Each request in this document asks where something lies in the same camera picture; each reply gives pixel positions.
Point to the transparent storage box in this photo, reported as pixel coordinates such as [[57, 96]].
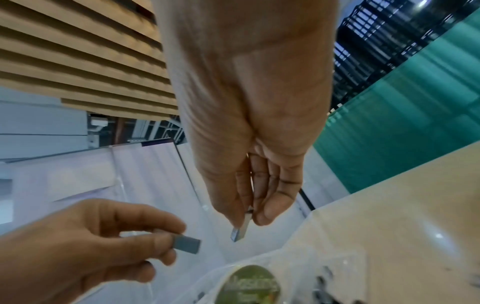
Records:
[[187, 285]]

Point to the green curtain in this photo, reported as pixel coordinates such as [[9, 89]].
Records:
[[405, 113]]

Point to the person's right hand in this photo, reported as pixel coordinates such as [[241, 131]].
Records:
[[247, 89]]

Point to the black metal railing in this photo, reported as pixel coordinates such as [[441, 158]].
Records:
[[382, 41]]

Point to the white security camera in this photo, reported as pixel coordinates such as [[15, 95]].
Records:
[[99, 123]]

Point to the single silver staple strip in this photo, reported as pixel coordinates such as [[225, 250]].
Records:
[[187, 243], [241, 228]]

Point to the black window post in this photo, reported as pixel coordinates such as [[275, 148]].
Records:
[[307, 200]]

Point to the person's left hand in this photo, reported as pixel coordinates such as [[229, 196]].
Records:
[[82, 249]]

